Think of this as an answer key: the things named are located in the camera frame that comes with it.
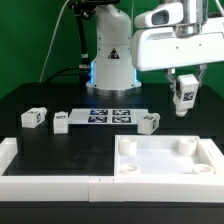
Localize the white square tabletop tray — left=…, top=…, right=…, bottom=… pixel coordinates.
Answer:
left=114, top=135, right=224, bottom=176

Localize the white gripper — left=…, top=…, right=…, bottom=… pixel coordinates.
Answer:
left=131, top=2, right=224, bottom=92

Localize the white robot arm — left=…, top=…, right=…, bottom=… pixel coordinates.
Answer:
left=86, top=0, right=224, bottom=95

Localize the grey thin cable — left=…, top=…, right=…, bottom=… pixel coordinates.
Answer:
left=39, top=0, right=72, bottom=84

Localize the white marker base plate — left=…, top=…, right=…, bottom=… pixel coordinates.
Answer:
left=69, top=109, right=148, bottom=125

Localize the white U-shaped fence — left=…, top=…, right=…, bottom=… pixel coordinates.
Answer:
left=0, top=138, right=224, bottom=203

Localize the black cable hose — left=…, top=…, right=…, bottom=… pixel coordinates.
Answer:
left=43, top=0, right=98, bottom=84

